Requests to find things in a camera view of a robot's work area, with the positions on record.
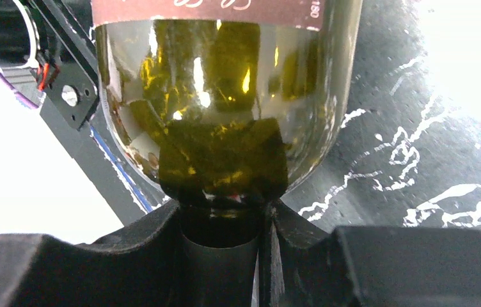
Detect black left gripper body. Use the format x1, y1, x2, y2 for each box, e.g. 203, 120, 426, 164
0, 1, 99, 130

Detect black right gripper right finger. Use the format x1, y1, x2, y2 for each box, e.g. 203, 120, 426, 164
265, 201, 481, 306

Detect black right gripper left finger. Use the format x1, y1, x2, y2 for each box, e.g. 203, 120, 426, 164
0, 201, 179, 306

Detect green wine bottle grey foil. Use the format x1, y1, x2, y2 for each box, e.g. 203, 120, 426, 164
91, 1, 362, 306

